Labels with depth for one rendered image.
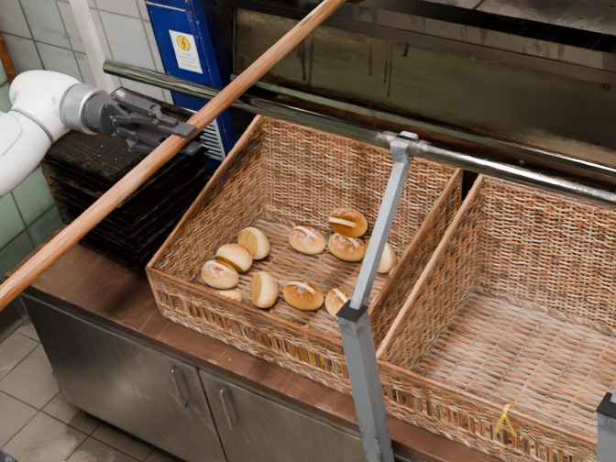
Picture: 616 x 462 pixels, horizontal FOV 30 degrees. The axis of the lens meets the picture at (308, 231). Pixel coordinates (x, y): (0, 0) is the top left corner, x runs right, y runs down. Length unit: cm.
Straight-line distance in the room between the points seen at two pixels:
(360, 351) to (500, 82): 64
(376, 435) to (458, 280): 43
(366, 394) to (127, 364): 85
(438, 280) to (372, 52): 51
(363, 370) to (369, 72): 72
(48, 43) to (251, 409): 123
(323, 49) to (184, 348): 73
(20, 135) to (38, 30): 105
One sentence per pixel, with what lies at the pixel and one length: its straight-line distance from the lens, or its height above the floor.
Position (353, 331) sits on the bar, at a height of 92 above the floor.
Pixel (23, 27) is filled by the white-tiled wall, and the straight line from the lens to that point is 325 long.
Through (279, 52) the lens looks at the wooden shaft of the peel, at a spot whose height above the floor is 120.
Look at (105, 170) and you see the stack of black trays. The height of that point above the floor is 87.
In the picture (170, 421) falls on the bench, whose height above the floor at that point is 26.
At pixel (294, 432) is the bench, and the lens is 248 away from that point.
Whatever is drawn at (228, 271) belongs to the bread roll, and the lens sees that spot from 260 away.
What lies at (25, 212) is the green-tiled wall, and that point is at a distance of 358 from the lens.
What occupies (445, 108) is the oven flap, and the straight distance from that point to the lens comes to 238.
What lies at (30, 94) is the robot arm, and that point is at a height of 124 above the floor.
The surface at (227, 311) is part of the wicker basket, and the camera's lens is 242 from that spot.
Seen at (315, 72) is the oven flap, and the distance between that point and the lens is 255.
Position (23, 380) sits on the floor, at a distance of 348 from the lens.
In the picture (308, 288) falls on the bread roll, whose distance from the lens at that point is 250.
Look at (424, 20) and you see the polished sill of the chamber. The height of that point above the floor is 117.
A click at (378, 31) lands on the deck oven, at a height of 112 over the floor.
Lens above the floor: 231
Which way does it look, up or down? 39 degrees down
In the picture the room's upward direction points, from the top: 12 degrees counter-clockwise
